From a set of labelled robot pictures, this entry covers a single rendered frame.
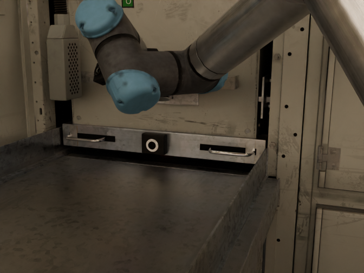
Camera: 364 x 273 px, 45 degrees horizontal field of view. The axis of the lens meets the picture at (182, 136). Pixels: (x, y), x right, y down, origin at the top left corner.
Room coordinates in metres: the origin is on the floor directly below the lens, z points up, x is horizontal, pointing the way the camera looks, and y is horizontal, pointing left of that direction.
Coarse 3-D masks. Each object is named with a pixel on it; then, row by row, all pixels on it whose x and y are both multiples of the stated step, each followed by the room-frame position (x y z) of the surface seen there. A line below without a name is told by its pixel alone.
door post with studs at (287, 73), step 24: (288, 48) 0.94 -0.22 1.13; (288, 72) 0.94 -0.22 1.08; (288, 96) 0.93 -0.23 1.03; (288, 120) 0.93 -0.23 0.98; (288, 144) 0.93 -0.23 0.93; (288, 168) 0.93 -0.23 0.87; (288, 192) 0.93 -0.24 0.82; (288, 216) 0.93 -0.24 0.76; (288, 240) 0.93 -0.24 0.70; (288, 264) 0.93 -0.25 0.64
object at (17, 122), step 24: (0, 0) 1.09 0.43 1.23; (24, 0) 1.14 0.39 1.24; (0, 24) 1.10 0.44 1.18; (24, 24) 1.13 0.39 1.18; (0, 48) 1.10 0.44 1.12; (24, 48) 1.13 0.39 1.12; (0, 72) 1.09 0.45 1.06; (0, 96) 1.09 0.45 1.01; (0, 120) 1.08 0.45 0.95; (24, 120) 1.15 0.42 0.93; (0, 144) 1.07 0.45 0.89
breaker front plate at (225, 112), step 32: (160, 0) 1.08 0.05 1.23; (192, 0) 1.05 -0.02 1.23; (224, 0) 1.03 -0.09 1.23; (160, 32) 1.08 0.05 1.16; (192, 32) 1.05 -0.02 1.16; (256, 64) 1.00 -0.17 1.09; (96, 96) 1.13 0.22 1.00; (192, 96) 1.05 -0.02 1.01; (224, 96) 1.02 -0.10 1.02; (256, 96) 1.00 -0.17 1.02; (160, 128) 1.08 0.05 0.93; (192, 128) 1.05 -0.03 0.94; (224, 128) 1.02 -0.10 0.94
